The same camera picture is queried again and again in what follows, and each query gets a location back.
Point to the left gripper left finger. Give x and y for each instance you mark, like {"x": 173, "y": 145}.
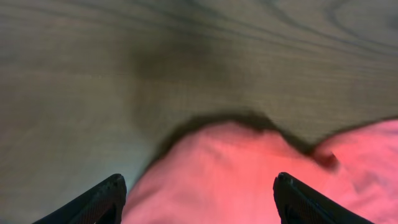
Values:
{"x": 102, "y": 204}

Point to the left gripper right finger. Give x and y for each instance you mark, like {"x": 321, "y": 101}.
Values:
{"x": 298, "y": 203}

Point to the red printed t-shirt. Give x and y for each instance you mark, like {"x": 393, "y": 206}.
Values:
{"x": 225, "y": 173}

